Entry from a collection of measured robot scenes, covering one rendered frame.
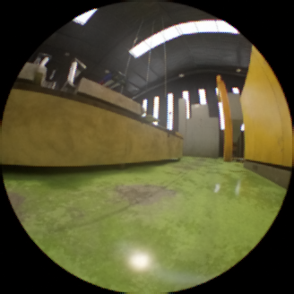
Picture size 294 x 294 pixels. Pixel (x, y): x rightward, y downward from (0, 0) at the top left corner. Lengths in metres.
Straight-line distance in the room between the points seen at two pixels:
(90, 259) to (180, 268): 0.23
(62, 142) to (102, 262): 0.90
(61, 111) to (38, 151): 0.40
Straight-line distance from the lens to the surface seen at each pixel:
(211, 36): 10.66
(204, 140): 6.72
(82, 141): 1.04
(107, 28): 10.10
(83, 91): 1.14
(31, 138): 1.02
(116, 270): 0.32
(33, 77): 1.19
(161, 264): 0.34
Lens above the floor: 0.30
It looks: 1 degrees up
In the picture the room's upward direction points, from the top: 4 degrees clockwise
